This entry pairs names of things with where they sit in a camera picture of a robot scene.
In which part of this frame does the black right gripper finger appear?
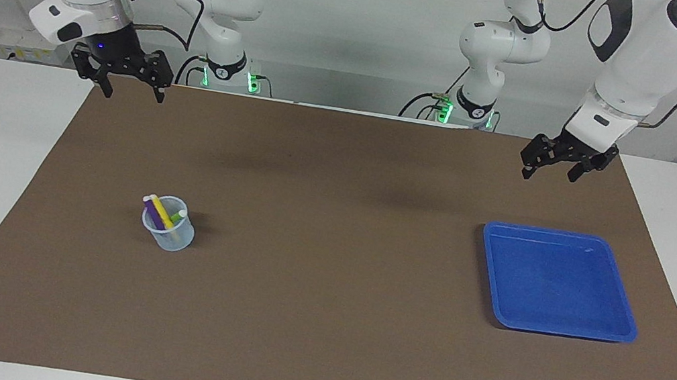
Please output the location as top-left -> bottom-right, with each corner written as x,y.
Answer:
137,48 -> 177,105
67,43 -> 120,99

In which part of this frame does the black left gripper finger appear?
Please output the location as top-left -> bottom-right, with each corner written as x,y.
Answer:
568,139 -> 621,189
517,131 -> 565,185

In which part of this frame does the yellow pen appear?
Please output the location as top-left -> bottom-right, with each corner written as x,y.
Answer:
146,194 -> 181,232

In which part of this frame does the purple pen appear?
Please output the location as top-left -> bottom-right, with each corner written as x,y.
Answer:
138,197 -> 171,232

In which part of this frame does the blue plastic tray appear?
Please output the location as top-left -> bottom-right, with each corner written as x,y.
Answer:
468,218 -> 652,349

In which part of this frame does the white power strip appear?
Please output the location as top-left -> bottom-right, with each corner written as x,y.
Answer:
0,23 -> 68,68

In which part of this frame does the clear plastic cup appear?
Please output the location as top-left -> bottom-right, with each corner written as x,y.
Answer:
138,192 -> 200,256

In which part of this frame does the brown table mat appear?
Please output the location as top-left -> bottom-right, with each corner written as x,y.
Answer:
0,54 -> 677,380

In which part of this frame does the black base cable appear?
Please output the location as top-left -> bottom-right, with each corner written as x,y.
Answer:
174,51 -> 211,89
250,73 -> 276,99
398,57 -> 470,127

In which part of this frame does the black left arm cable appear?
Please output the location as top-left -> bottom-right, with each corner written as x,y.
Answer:
515,0 -> 677,134

